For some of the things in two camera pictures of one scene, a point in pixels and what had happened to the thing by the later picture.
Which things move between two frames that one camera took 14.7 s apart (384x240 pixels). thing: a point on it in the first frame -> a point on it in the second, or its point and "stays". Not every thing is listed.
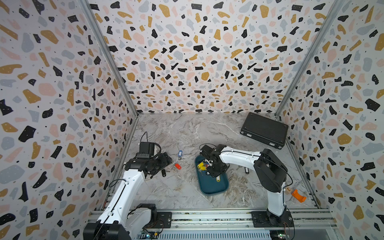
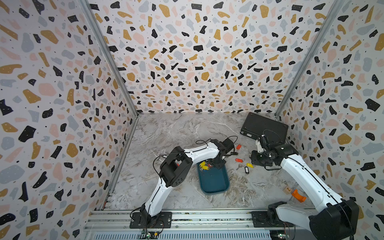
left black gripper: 164,160 -> 219,166
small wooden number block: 288,190 stays
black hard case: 268,131 stays
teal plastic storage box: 208,184 stays
